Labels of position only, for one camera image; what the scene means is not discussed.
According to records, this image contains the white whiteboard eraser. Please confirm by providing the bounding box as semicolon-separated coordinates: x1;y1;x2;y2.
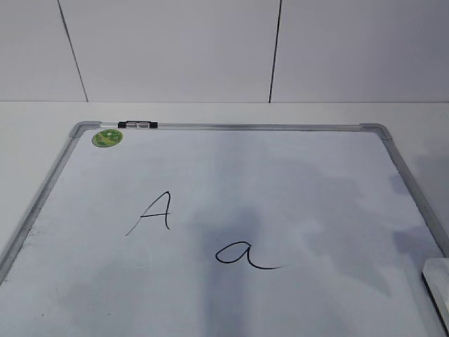
422;258;449;330

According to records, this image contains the green round magnet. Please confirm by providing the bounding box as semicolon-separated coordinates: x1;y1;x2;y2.
92;129;123;147

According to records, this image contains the white whiteboard with grey frame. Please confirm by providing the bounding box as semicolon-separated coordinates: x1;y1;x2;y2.
1;122;448;336

